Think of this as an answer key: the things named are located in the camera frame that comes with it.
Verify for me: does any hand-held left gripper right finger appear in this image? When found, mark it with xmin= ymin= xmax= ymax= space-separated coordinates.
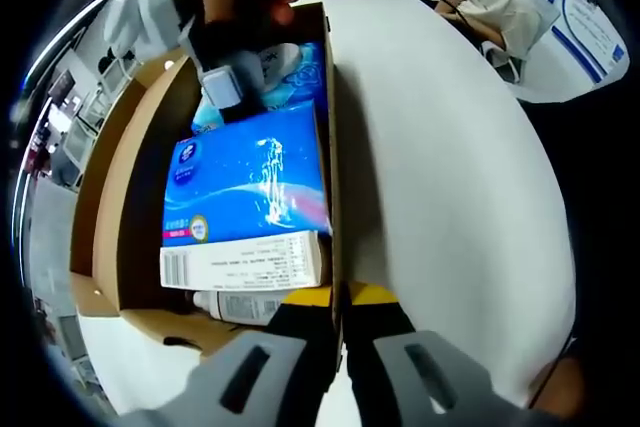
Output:
xmin=347 ymin=282 xmax=551 ymax=427

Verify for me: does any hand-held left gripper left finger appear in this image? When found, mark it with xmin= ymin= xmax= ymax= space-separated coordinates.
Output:
xmin=119 ymin=289 xmax=335 ymax=427

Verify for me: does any light blue wet wipe pack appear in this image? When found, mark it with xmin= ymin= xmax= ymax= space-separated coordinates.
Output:
xmin=192 ymin=41 xmax=326 ymax=131

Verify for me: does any blue tissue pack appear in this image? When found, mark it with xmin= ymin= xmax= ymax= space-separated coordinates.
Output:
xmin=162 ymin=99 xmax=334 ymax=248

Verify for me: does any brown cardboard shoe box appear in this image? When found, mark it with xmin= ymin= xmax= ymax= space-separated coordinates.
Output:
xmin=68 ymin=0 xmax=346 ymax=356

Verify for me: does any person's own leg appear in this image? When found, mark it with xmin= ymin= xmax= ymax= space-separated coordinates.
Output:
xmin=528 ymin=355 xmax=587 ymax=411

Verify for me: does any white spray bottle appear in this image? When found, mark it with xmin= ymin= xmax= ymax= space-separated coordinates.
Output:
xmin=192 ymin=289 xmax=289 ymax=323

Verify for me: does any white carton with barcode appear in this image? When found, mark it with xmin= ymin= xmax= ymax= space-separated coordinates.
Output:
xmin=159 ymin=229 xmax=326 ymax=292

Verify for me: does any white office chair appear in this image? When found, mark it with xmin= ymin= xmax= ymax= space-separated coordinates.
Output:
xmin=480 ymin=0 xmax=562 ymax=86

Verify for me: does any blue white wall board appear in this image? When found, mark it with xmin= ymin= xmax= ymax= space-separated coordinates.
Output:
xmin=514 ymin=0 xmax=632 ymax=84

